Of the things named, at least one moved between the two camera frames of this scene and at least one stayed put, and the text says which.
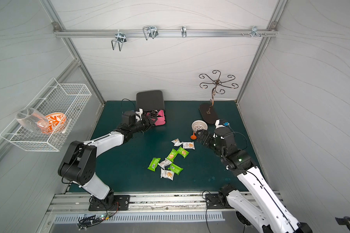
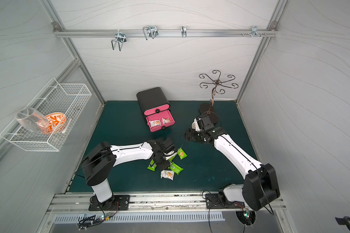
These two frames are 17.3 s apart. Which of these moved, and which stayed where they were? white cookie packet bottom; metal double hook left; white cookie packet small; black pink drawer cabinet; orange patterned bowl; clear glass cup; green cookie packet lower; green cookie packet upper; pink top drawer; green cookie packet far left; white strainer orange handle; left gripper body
Moved: black pink drawer cabinet; pink top drawer; white cookie packet small; left gripper body
Stayed: green cookie packet far left; white strainer orange handle; white cookie packet bottom; orange patterned bowl; metal double hook left; green cookie packet upper; green cookie packet lower; clear glass cup
